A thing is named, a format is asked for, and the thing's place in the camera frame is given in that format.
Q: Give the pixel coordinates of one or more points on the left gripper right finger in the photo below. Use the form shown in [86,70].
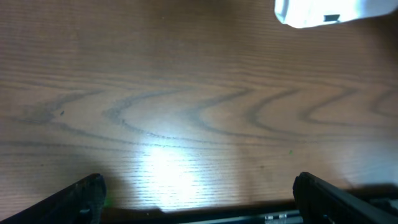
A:
[321,202]

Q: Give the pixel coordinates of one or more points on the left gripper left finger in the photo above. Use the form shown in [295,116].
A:
[79,203]

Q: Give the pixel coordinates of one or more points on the white t-shirt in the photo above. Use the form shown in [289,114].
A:
[311,13]

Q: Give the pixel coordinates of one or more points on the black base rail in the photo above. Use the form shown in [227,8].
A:
[278,211]

